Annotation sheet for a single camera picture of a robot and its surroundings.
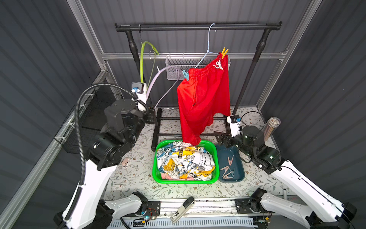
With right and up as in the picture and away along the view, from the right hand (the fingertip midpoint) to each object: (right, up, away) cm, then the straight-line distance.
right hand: (224, 129), depth 69 cm
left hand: (-32, +12, -16) cm, 38 cm away
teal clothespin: (+9, -27, +16) cm, 33 cm away
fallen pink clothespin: (-56, -21, +17) cm, 62 cm away
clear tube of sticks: (+34, +1, +18) cm, 38 cm away
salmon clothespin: (+9, -21, +20) cm, 31 cm away
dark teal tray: (+10, -23, +18) cm, 31 cm away
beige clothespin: (+5, -29, +14) cm, 32 cm away
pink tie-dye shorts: (-31, -28, +13) cm, 44 cm away
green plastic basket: (-3, -12, +19) cm, 22 cm away
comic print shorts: (-19, -17, +5) cm, 26 cm away
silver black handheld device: (-18, -38, +2) cm, 42 cm away
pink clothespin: (+6, -25, +18) cm, 31 cm away
